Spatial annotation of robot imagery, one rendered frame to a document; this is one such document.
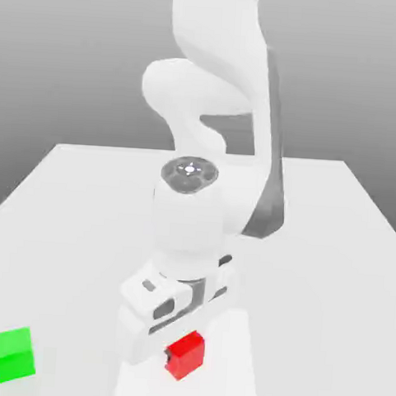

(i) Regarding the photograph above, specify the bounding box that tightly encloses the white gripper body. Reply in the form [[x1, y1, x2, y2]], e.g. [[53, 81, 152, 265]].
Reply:
[[114, 280, 238, 372]]

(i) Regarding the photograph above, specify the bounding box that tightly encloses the small red cube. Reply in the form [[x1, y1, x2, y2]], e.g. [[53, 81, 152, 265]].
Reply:
[[162, 327, 207, 383]]

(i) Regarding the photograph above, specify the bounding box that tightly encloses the small green cube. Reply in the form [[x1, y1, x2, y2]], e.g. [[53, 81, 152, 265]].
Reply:
[[0, 324, 40, 386]]

